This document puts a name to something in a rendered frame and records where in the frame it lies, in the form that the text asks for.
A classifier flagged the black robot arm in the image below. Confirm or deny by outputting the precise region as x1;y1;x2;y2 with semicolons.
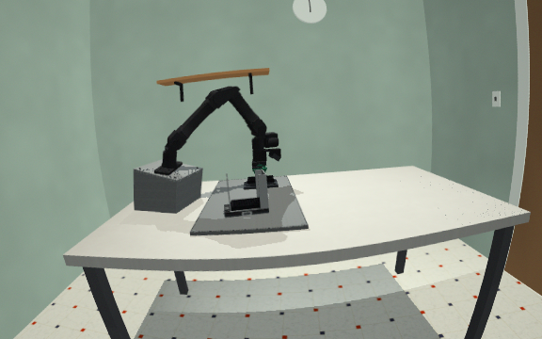
154;86;281;175

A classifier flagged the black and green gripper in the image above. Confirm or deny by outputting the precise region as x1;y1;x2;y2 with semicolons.
252;149;267;174

